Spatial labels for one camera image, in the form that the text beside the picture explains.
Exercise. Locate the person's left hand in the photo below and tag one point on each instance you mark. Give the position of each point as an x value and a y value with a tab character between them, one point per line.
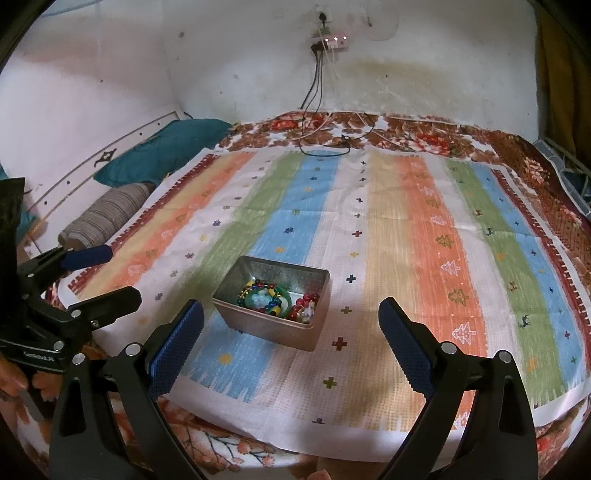
11	377

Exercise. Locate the clear plastic wall hook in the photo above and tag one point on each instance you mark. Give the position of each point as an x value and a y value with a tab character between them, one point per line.
382	23

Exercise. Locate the striped pastel cloth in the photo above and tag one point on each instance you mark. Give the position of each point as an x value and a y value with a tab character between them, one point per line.
415	230

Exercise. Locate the grey striped pillow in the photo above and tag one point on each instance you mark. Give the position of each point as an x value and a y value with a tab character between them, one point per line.
106	212

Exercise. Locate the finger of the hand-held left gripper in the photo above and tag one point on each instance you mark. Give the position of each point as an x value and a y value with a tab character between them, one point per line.
113	302
90	256

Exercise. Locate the white headboard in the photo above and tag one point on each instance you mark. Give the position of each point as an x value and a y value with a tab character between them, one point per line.
69	175

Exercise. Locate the teal pillow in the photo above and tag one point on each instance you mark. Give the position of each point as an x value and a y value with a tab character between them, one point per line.
161	152

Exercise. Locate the green jade bangle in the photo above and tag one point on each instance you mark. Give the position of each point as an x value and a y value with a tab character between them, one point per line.
252	302

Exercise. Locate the pink power strip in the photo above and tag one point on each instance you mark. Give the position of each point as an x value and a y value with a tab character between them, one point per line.
334	42

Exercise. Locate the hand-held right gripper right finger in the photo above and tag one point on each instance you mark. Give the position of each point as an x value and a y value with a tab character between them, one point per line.
406	353

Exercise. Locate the silver metal tin box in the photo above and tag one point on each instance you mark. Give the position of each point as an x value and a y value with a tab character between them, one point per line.
258	330

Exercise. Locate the mustard yellow hanging garment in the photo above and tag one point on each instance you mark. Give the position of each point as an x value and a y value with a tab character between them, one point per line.
561	69

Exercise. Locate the black power plug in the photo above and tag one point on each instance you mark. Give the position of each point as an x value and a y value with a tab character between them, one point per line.
323	18

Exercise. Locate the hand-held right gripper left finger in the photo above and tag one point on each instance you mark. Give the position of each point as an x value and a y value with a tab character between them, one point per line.
178	350

